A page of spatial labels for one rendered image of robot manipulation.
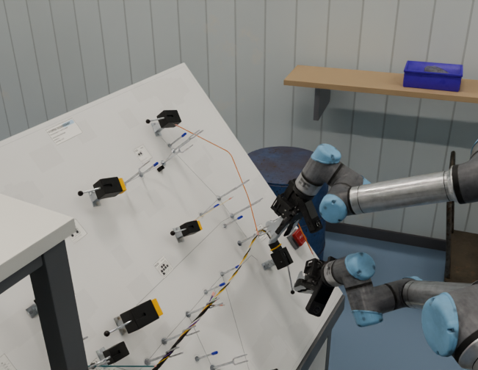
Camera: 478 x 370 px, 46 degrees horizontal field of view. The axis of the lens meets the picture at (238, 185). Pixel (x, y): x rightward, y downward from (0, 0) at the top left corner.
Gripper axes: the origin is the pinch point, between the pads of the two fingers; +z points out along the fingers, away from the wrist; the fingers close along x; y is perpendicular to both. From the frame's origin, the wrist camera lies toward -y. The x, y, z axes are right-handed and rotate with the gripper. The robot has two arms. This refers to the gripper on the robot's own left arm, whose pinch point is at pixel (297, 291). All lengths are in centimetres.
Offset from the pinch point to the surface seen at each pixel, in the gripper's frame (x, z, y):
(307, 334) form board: -11.2, 7.8, -9.9
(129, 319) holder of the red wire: 53, -23, -30
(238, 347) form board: 15.8, -2.5, -23.4
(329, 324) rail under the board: -21.5, 12.5, -2.6
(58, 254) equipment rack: 77, -87, -36
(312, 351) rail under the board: -14.0, 7.2, -14.7
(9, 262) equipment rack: 82, -92, -40
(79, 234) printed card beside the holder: 70, -14, -12
